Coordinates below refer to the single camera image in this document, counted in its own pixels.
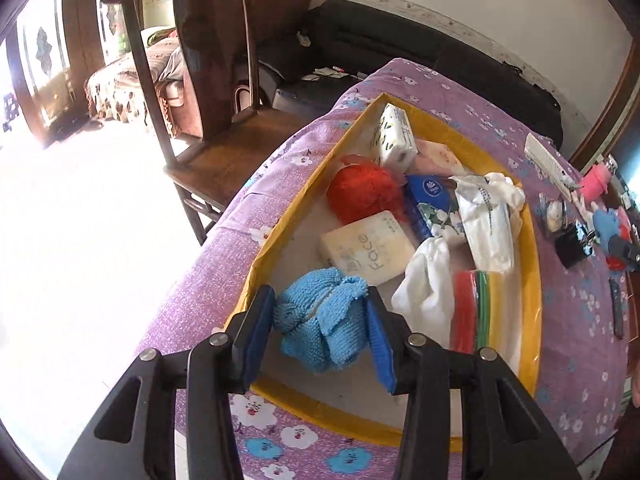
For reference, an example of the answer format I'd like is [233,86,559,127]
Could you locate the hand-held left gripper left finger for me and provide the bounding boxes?
[57,285,277,480]

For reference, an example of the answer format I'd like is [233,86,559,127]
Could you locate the black sofa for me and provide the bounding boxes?
[257,0,563,148]

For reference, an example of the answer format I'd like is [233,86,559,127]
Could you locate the yellow cardboard box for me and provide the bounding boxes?
[225,92,543,453]

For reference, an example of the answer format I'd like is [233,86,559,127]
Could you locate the wooden glass door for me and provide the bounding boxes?
[0,0,141,148]

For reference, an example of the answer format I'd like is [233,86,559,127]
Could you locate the red yarn ball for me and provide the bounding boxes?
[327,155,407,227]

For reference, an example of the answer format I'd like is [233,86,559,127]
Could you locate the black pouch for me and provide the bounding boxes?
[554,220,595,269]

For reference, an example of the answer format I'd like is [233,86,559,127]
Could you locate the floral covered sofa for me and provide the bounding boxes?
[84,35,188,126]

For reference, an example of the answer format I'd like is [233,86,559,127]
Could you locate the blue tissue pack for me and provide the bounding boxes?
[402,175,462,242]

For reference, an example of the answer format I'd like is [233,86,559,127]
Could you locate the dark wooden chair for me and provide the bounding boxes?
[100,0,311,246]

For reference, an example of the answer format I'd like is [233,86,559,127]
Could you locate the blue knitted cloth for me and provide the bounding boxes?
[272,267,371,373]

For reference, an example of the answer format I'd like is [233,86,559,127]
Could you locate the white cloth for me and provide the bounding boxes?
[391,237,457,347]

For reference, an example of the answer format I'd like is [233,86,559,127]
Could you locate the cream tissue pack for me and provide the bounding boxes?
[320,210,417,287]

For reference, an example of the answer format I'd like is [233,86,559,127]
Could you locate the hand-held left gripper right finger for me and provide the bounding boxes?
[366,287,581,480]

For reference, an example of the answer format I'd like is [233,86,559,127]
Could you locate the lemon print tissue pack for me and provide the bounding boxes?
[370,104,419,174]

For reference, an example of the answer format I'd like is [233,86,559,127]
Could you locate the small white plush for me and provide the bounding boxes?
[542,200,567,235]

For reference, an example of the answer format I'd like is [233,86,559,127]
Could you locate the white papers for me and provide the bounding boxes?
[300,64,363,82]

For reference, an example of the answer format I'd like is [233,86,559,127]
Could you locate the multicoloured cloth pack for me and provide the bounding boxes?
[451,270,494,354]

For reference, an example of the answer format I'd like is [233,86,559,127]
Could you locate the purple floral tablecloth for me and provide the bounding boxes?
[135,57,640,480]

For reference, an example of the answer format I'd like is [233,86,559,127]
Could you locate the white wipes pack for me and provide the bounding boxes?
[451,175,517,274]

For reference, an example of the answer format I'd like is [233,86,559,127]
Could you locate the pink tissue pack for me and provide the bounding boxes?
[414,140,467,179]

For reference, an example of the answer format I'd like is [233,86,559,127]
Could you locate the blue plush toy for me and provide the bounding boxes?
[592,207,632,256]

